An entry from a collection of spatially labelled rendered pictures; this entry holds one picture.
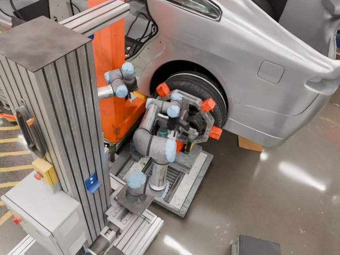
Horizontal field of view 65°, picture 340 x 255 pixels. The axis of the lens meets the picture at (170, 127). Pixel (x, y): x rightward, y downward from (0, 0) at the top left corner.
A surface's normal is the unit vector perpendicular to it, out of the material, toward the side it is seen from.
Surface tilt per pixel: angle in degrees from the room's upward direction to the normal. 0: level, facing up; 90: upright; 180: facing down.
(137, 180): 7
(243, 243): 0
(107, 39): 90
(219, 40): 81
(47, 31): 0
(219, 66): 90
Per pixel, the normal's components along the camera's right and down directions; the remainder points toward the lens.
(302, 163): 0.11, -0.66
